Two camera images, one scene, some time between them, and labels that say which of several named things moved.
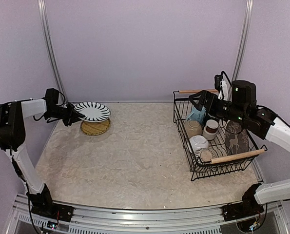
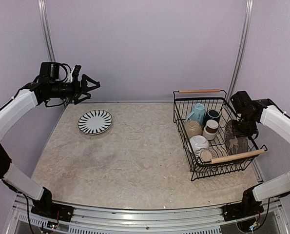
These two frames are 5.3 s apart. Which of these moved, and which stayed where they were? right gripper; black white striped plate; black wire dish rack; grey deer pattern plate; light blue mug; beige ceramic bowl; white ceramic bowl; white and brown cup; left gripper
Moved: black white striped plate; left gripper; right gripper
Stayed: beige ceramic bowl; light blue mug; black wire dish rack; white and brown cup; white ceramic bowl; grey deer pattern plate
